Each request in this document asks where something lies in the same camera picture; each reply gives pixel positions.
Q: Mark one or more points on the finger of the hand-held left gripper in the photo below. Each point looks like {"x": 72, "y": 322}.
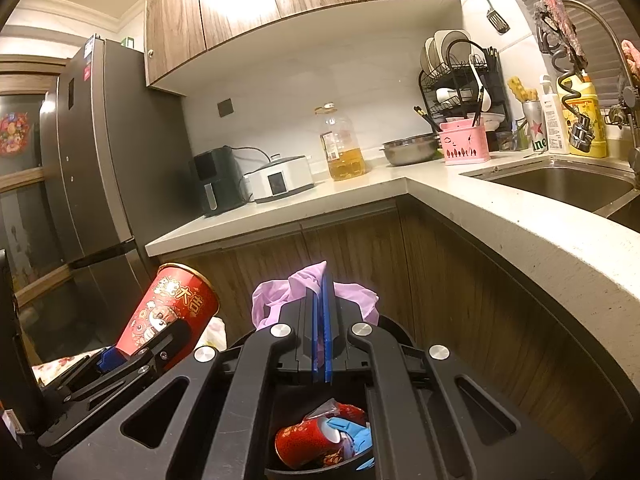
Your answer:
{"x": 110, "y": 359}
{"x": 170, "y": 340}

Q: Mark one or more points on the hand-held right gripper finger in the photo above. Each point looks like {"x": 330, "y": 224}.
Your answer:
{"x": 316, "y": 330}
{"x": 328, "y": 330}

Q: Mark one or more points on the red paper cup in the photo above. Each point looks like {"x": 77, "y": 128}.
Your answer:
{"x": 305, "y": 442}
{"x": 165, "y": 305}

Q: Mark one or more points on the purple plastic bag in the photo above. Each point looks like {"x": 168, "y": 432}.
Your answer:
{"x": 272, "y": 295}

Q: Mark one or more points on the black trash bin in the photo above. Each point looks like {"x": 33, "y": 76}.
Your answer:
{"x": 290, "y": 400}

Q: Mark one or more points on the red and white plastic bag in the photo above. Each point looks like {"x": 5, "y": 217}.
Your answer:
{"x": 345, "y": 410}

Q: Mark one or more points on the blue plastic bag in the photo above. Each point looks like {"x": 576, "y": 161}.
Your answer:
{"x": 357, "y": 435}

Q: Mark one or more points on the floral tablecloth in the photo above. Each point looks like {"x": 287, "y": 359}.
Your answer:
{"x": 55, "y": 366}

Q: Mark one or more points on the white electric cooker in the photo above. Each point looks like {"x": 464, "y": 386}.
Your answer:
{"x": 280, "y": 180}

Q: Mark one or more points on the black air fryer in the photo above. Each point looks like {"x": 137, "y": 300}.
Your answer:
{"x": 220, "y": 185}

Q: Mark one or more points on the cooking oil bottle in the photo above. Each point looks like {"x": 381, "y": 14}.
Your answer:
{"x": 345, "y": 160}

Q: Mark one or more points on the wooden glass door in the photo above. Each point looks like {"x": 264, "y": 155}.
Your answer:
{"x": 20, "y": 185}

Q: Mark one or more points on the grey refrigerator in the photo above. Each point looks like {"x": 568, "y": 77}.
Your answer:
{"x": 115, "y": 160}

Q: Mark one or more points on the metal basin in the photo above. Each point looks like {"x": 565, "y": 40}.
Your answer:
{"x": 410, "y": 152}

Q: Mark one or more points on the kitchen counter with wooden cabinets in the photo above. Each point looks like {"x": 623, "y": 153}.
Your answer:
{"x": 500, "y": 220}

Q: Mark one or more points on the pink utensil holder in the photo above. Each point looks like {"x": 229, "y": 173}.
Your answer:
{"x": 462, "y": 145}

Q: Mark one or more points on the steel sink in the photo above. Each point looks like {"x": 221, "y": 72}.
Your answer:
{"x": 550, "y": 185}

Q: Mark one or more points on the silver drink can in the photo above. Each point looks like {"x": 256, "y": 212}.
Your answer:
{"x": 537, "y": 130}

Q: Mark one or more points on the black dish rack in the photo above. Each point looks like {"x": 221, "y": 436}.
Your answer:
{"x": 495, "y": 85}

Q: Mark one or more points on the white pump bottle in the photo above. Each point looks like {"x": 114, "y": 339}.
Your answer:
{"x": 554, "y": 120}

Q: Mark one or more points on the metal kitchen faucet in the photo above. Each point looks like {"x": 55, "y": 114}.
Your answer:
{"x": 581, "y": 132}

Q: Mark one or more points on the wooden upper cabinets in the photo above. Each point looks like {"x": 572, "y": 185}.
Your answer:
{"x": 225, "y": 10}

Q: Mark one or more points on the yellow detergent bottle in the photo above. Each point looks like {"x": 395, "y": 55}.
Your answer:
{"x": 595, "y": 105}

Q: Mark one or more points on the dark rag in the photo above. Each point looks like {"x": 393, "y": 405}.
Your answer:
{"x": 562, "y": 20}

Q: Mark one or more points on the dark wall socket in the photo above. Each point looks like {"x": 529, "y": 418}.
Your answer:
{"x": 225, "y": 107}

